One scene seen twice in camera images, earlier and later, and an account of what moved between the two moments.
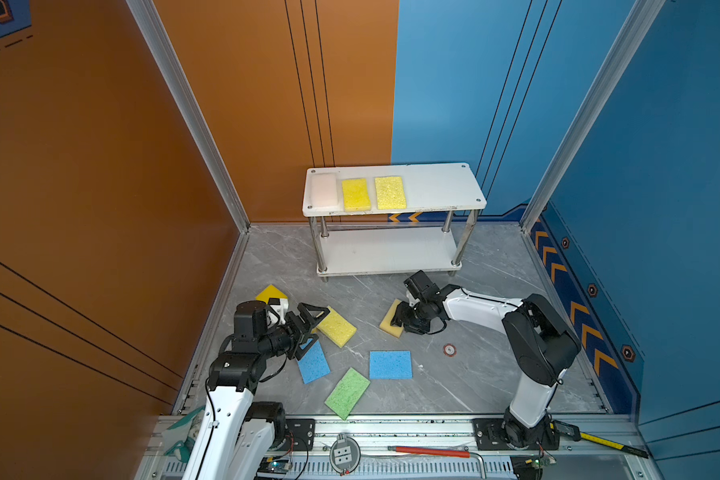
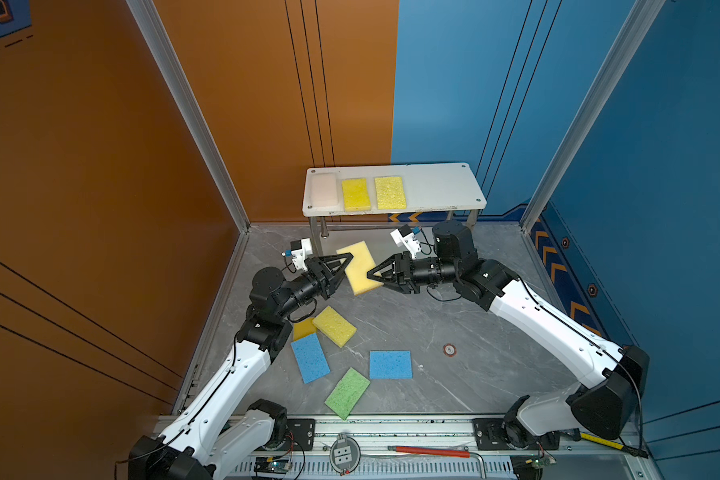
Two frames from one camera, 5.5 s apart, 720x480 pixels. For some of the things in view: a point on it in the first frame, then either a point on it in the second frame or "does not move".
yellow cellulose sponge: x=336 y=328 does not move
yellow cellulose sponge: x=389 y=193 does not move
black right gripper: x=400 y=317 -> x=401 y=264
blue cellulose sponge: x=390 y=365 does not move
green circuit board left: x=279 y=465 does not move
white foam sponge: x=324 y=190 does not move
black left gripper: x=301 y=331 -> x=318 y=275
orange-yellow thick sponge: x=385 y=323 -> x=361 y=263
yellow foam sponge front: x=355 y=195 does not move
